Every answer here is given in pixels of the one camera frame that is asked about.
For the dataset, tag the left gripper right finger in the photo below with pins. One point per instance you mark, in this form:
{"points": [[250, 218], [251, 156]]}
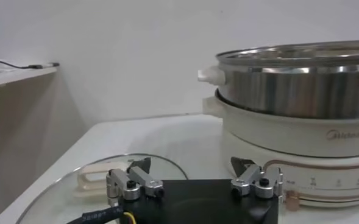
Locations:
{"points": [[258, 182]]}

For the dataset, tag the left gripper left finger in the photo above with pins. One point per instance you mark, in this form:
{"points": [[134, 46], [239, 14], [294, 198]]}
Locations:
{"points": [[136, 182]]}

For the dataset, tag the glass pot lid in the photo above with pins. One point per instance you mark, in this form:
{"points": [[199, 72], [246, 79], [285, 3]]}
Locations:
{"points": [[69, 201]]}

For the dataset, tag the stainless steel steamer basket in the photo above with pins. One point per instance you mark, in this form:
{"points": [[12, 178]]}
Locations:
{"points": [[295, 91]]}

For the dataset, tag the cream electric cooker base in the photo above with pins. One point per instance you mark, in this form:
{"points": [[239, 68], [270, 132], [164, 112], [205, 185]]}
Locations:
{"points": [[273, 137]]}

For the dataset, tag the white side table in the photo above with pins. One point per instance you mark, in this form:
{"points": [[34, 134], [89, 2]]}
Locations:
{"points": [[17, 77]]}

